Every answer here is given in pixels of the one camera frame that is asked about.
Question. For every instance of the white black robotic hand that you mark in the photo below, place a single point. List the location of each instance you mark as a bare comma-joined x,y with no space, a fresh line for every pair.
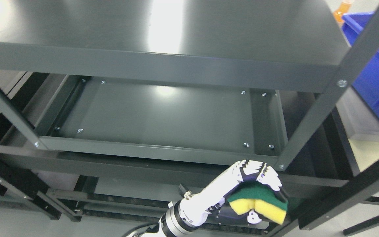
216,192

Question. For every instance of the green yellow sponge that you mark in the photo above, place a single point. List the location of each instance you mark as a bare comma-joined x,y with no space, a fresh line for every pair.
260,198

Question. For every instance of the dark metal shelf rack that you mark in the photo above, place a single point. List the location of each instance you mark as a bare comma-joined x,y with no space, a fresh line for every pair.
121,108

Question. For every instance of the orange bottle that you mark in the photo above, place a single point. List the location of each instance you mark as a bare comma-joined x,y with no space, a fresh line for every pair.
342,9

